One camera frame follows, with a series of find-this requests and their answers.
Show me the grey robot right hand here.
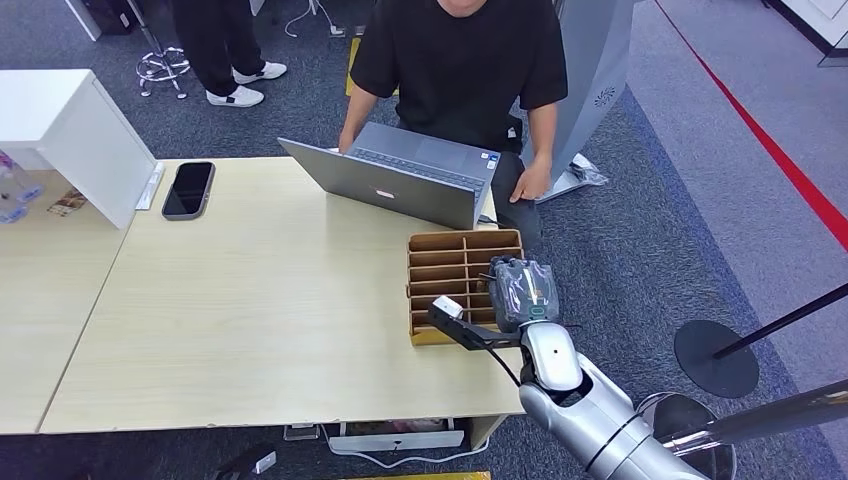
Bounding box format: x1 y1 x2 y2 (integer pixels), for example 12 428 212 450
488 256 562 335

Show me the person's left hand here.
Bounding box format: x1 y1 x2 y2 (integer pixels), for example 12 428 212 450
508 155 554 205

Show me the cardboard card box with dividers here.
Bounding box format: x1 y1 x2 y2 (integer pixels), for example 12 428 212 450
405 228 526 348

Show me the seated person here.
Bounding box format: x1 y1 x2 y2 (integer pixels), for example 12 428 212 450
337 0 570 252

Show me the standing person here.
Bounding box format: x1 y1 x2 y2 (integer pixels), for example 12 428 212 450
170 0 289 109

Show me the grey laptop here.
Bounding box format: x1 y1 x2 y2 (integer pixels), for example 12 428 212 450
276 121 503 231

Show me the yellow floor tape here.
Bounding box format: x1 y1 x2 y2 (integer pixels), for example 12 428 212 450
344 37 363 98
344 470 493 480

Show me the grey curved standing panel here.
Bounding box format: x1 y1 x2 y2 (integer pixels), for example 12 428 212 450
519 0 639 204

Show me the black smartphone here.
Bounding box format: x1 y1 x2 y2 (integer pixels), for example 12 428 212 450
160 160 217 222

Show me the white computer case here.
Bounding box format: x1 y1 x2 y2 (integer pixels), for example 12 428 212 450
328 417 467 456

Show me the chrome stool base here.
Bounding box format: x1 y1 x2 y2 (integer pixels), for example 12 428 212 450
125 0 193 101

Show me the black stanchion with round base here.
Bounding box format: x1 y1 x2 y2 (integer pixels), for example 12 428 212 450
673 283 848 400

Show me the red floor tape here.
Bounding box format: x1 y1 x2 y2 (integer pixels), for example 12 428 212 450
652 0 848 253

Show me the white cabinet box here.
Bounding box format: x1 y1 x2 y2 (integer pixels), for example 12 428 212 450
0 68 158 231

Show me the chrome stanchion with round base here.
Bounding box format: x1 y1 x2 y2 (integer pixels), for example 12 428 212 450
635 378 848 480

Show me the small patterned packet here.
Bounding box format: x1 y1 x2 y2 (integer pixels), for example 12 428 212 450
46 188 89 219

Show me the white cabinet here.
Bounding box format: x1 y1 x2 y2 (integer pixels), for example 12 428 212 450
761 0 848 69

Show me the clear plastic bottle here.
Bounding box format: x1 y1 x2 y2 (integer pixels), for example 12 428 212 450
0 197 30 225
0 150 45 204

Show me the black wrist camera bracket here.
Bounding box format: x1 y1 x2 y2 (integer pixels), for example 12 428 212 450
427 303 526 352

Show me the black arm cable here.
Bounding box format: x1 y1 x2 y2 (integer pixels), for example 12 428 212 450
486 347 525 389

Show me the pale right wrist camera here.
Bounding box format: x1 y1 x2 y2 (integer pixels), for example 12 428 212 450
432 295 466 321

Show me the white cable with power strip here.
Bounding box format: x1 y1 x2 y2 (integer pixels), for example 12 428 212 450
284 0 347 38

